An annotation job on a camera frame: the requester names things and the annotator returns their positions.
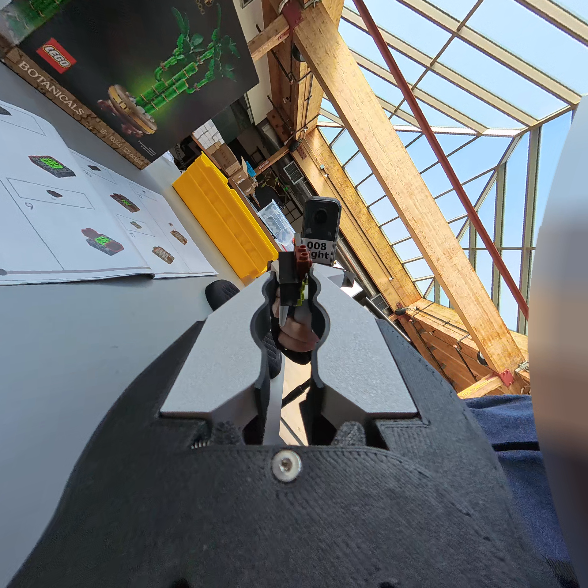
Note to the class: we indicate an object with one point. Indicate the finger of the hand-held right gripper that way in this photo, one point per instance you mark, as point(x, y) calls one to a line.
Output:
point(274, 268)
point(337, 278)

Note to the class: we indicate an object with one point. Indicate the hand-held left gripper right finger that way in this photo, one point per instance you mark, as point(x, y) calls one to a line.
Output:
point(363, 367)

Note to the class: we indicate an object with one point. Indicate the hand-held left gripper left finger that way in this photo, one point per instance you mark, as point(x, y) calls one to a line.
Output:
point(216, 367)

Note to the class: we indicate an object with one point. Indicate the black brown green brick assembly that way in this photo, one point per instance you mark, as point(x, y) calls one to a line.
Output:
point(288, 268)

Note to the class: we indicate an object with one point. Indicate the grey brick plate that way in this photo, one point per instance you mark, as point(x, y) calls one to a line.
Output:
point(289, 294)

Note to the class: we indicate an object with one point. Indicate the grey desk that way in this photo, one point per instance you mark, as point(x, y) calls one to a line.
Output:
point(69, 367)

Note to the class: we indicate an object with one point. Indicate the person's right hand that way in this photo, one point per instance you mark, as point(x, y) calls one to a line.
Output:
point(298, 337)

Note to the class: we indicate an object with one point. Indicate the clear plastic box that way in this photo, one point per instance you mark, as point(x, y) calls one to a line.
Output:
point(273, 220)

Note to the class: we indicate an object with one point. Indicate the yellow storage bin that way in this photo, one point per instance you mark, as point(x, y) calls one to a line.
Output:
point(220, 211)

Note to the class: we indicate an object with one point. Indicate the stack of cardboard boxes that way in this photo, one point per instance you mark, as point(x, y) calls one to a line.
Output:
point(225, 158)

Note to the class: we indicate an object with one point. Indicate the red ceiling pipe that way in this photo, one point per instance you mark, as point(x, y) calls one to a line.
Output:
point(413, 110)

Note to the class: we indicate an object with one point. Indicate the person's blue shirt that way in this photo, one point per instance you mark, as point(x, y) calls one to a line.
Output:
point(505, 427)

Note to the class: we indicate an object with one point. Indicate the white instruction booklet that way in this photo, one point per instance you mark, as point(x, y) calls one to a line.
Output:
point(69, 206)

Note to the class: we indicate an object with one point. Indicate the black toy set box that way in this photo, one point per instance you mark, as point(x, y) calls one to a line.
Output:
point(138, 69)

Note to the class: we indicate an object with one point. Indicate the metal wall vent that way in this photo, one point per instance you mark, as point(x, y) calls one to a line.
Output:
point(380, 304)
point(292, 172)

